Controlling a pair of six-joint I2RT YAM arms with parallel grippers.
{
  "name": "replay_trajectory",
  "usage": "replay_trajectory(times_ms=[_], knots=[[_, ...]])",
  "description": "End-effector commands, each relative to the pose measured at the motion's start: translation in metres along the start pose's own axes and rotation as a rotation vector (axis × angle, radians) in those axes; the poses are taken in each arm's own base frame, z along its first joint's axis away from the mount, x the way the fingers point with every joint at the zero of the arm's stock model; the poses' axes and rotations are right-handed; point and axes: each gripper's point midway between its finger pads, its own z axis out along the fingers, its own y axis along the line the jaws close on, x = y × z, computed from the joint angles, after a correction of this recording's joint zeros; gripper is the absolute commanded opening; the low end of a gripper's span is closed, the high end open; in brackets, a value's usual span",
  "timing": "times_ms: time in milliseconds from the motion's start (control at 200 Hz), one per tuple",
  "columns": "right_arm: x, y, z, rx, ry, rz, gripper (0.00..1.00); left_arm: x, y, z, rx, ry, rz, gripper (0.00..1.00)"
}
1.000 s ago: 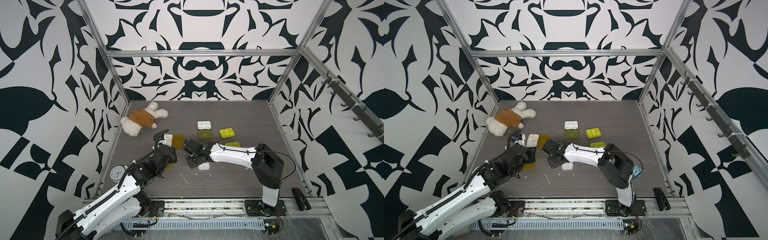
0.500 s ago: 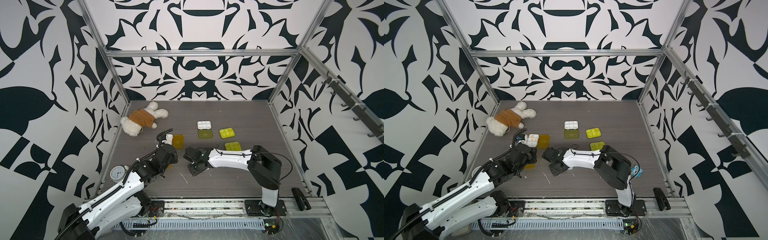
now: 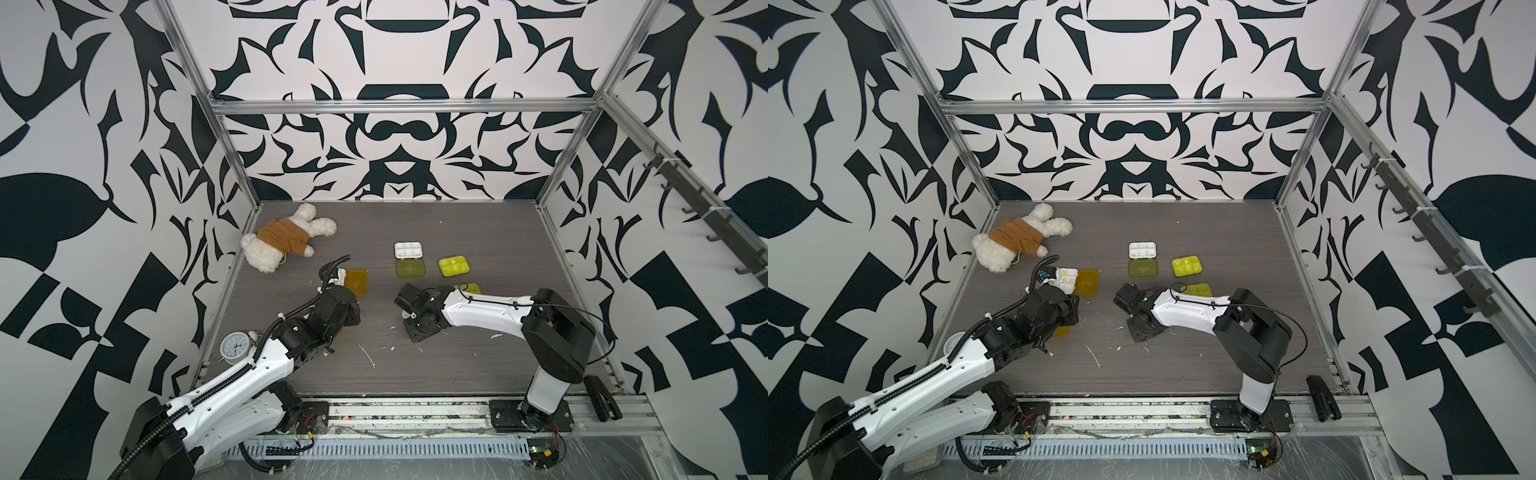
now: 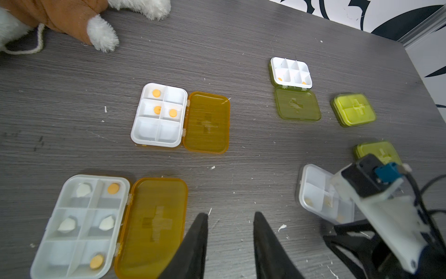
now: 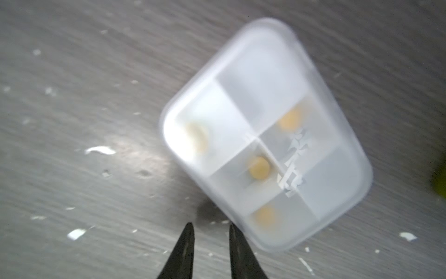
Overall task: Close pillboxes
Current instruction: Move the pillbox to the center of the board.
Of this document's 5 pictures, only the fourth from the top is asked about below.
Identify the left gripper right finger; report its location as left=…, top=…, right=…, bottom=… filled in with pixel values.
left=253, top=212, right=304, bottom=279

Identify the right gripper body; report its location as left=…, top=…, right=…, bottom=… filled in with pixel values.
left=323, top=220, right=446, bottom=279

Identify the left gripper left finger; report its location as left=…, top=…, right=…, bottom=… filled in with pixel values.
left=159, top=213, right=209, bottom=279

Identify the clear lid pillbox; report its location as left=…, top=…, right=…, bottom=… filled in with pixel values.
left=296, top=164, right=355, bottom=224

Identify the green pillbox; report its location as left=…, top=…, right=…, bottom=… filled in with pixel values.
left=353, top=141, right=403, bottom=165
left=269, top=57, right=322, bottom=122
left=331, top=93, right=377, bottom=127

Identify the yellow pillbox near left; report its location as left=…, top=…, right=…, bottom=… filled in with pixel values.
left=30, top=174, right=188, bottom=279

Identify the yellow pillbox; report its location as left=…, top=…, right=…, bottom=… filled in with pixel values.
left=30, top=174, right=188, bottom=279
left=131, top=83, right=231, bottom=154

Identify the yellow pillbox far left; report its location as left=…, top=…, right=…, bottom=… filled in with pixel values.
left=131, top=83, right=231, bottom=154

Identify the white plush bunny toy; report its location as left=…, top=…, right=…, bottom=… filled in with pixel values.
left=1, top=0, right=171, bottom=55

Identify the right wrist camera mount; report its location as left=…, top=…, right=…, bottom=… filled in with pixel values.
left=331, top=154, right=444, bottom=274

